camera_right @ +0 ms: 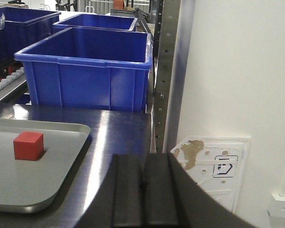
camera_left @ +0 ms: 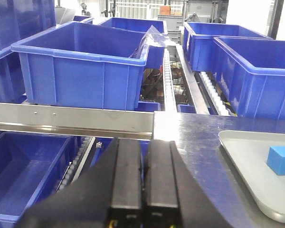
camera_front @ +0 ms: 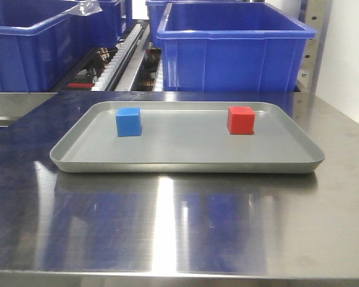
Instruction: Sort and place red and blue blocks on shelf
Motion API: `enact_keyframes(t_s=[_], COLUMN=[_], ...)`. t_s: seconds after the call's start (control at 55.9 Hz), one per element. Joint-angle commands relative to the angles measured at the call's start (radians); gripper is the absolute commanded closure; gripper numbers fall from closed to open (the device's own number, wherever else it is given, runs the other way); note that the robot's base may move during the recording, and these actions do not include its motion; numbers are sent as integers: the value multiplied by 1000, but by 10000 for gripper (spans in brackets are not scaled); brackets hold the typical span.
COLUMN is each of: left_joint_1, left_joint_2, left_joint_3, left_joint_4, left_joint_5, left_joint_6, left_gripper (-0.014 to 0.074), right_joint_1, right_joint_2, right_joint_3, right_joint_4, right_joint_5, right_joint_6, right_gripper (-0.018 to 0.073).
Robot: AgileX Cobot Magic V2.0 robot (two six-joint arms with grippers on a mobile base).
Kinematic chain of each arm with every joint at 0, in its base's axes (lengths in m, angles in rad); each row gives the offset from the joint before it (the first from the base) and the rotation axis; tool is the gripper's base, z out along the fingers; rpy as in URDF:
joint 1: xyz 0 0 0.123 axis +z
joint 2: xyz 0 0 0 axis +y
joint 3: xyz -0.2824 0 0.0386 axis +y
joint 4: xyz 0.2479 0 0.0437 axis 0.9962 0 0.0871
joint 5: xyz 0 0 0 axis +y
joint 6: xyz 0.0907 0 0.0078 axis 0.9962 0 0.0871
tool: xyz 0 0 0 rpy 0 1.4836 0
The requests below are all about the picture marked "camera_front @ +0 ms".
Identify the blue cube block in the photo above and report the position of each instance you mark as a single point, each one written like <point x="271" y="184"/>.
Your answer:
<point x="128" y="122"/>

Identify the red cube block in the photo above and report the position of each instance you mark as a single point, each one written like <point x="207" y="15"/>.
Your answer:
<point x="240" y="120"/>

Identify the grey metal tray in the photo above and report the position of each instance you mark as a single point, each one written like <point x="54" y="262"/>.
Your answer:
<point x="185" y="137"/>

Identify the blue plastic bin right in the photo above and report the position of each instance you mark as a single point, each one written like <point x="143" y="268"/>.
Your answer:
<point x="230" y="46"/>

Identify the blue plastic bin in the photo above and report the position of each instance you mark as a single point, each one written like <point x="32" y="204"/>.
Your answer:
<point x="230" y="46"/>
<point x="36" y="58"/>

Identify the blue bin rear right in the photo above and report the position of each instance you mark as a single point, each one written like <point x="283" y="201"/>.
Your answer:
<point x="156" y="11"/>

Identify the blue bin rear left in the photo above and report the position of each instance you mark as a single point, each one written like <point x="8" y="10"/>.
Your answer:
<point x="105" y="28"/>

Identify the clear plastic film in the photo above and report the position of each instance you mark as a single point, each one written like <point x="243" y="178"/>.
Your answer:
<point x="84" y="8"/>

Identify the blue plastic bin left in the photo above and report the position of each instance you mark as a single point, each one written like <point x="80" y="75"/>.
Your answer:
<point x="36" y="58"/>

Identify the white roller conveyor rail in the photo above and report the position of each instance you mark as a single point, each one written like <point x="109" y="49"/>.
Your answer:
<point x="113" y="71"/>

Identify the metal shelf upright post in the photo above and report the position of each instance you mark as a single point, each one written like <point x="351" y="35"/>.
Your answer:
<point x="316" y="14"/>

